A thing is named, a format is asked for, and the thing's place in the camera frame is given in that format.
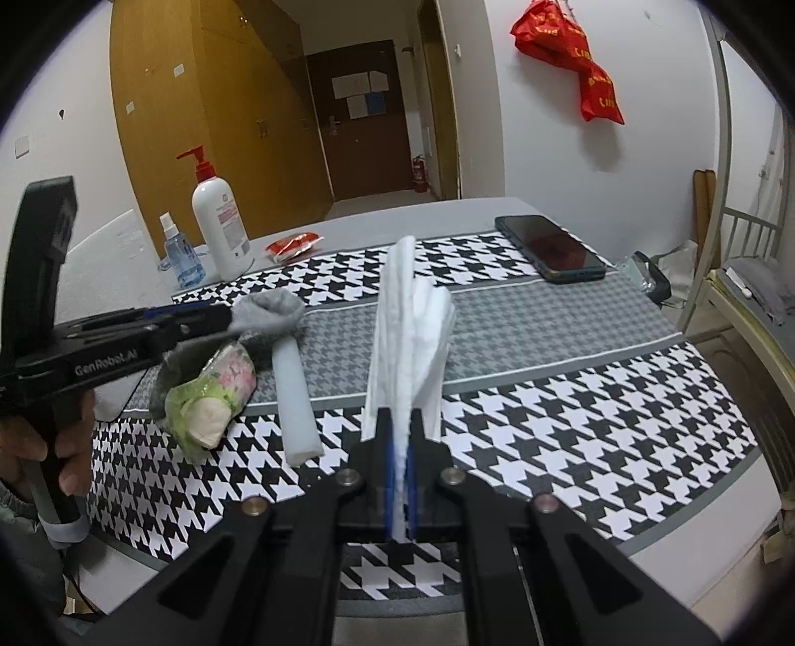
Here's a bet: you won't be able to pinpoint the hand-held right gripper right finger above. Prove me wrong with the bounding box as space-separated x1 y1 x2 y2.
406 406 740 646

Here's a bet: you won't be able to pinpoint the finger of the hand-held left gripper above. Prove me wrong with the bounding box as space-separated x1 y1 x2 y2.
140 306 235 361
68 306 181 327

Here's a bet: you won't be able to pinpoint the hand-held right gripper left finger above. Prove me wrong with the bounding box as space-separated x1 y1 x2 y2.
59 406 398 646

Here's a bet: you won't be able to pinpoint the grey sock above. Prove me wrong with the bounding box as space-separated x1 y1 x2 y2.
149 291 307 429

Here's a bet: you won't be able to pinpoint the green floral tissue pack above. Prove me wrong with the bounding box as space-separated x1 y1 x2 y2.
164 346 257 451

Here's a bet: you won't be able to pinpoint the white foam cylinder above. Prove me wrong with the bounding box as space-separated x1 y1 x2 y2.
273 335 325 466

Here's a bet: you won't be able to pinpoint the person's left forearm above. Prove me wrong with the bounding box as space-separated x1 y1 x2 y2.
0 478 69 622

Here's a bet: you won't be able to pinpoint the person's left hand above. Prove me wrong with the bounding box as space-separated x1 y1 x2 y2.
0 394 95 493

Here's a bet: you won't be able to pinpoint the white red pump lotion bottle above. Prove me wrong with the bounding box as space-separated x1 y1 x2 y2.
175 146 251 280

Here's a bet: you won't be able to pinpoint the red snack packet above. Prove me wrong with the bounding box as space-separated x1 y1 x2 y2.
265 231 324 262

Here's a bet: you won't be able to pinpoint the wooden wardrobe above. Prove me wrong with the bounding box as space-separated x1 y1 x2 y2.
110 0 336 249

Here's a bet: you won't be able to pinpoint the dark brown entrance door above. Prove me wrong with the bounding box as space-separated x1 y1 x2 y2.
304 39 416 201

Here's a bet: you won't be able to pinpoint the black smartphone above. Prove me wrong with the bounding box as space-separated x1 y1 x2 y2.
495 215 608 283

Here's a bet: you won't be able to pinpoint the grey folded cloth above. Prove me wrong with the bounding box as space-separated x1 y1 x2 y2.
720 256 790 324

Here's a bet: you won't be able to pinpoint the wooden boards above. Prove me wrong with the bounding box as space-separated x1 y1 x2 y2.
692 167 716 249

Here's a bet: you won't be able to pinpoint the red printed plastic bag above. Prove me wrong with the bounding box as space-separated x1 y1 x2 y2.
510 0 591 69
580 62 625 125

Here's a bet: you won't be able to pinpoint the metal bunk bed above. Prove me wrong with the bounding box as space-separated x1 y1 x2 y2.
677 12 795 498

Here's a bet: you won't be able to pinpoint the brown side door frame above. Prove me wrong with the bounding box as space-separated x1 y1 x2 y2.
417 0 464 201

